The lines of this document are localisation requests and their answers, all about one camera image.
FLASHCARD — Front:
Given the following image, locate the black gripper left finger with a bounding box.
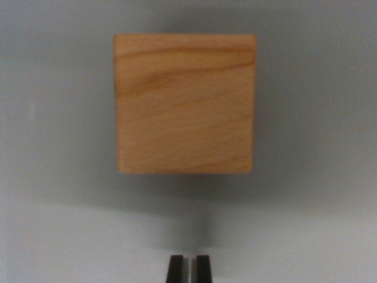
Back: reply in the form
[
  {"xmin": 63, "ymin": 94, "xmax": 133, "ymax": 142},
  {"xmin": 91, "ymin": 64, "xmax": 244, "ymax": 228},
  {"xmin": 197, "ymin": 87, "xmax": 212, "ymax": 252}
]
[{"xmin": 166, "ymin": 255, "xmax": 190, "ymax": 283}]

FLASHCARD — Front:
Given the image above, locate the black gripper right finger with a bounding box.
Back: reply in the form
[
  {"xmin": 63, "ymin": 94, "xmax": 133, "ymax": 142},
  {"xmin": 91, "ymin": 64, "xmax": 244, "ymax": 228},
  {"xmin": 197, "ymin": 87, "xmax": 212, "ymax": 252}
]
[{"xmin": 191, "ymin": 255, "xmax": 214, "ymax": 283}]

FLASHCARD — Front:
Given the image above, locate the wooden cube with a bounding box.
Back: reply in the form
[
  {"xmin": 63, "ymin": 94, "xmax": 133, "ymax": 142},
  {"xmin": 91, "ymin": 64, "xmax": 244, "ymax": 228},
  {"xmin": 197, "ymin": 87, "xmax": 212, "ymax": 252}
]
[{"xmin": 113, "ymin": 33, "xmax": 257, "ymax": 175}]

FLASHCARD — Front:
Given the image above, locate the grey plastic tray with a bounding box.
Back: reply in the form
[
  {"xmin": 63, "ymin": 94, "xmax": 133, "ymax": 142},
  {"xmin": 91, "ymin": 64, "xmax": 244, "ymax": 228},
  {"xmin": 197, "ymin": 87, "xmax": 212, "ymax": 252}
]
[{"xmin": 0, "ymin": 0, "xmax": 377, "ymax": 283}]

